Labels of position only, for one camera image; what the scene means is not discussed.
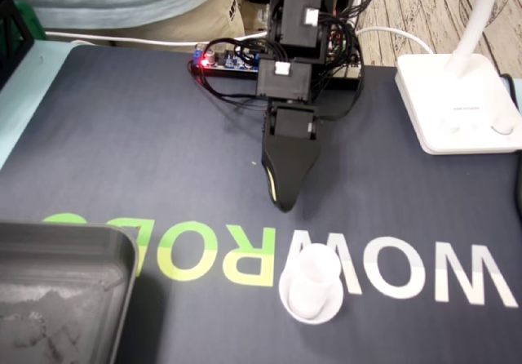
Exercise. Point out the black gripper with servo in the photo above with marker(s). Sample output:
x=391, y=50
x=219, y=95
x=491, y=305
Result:
x=291, y=121

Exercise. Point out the white translucent plastic cup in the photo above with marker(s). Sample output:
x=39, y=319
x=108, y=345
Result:
x=310, y=294

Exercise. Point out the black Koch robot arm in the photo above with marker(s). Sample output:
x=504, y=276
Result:
x=297, y=13

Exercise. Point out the blue circuit board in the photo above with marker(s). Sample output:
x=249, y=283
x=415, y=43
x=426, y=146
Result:
x=228, y=63

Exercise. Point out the dark grey printed mat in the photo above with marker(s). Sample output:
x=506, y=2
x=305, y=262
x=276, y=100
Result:
x=163, y=135

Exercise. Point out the white desk lamp base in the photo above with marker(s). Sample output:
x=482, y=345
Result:
x=448, y=107

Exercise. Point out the white desk lamp neck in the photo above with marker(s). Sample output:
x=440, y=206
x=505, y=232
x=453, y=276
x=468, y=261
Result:
x=477, y=21

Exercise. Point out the black plastic tray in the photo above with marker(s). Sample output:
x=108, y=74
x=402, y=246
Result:
x=61, y=298

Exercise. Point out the green box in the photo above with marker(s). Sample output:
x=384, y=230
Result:
x=34, y=23

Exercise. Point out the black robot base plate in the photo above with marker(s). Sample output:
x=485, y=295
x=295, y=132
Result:
x=228, y=75

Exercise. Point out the black frame stand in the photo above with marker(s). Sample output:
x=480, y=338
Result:
x=24, y=47

